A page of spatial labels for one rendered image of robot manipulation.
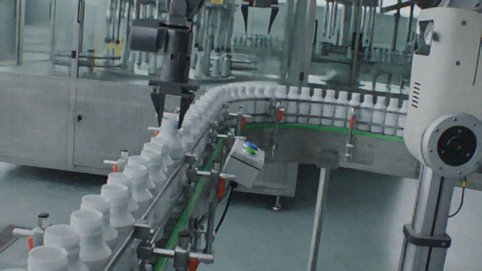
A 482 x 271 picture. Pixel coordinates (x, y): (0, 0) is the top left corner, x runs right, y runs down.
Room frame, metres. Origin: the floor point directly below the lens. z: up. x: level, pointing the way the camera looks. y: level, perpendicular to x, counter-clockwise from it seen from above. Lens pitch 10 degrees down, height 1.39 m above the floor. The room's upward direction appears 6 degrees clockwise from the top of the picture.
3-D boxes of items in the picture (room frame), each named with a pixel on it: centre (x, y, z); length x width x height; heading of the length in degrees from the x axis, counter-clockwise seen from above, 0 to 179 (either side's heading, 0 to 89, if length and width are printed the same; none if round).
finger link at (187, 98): (1.12, 0.15, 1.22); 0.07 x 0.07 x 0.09; 88
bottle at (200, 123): (1.53, 0.14, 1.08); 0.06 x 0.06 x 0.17
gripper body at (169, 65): (1.12, 0.15, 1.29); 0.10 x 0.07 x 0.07; 88
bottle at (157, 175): (0.94, 0.16, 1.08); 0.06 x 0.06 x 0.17
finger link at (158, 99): (1.12, 0.16, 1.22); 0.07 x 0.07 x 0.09; 88
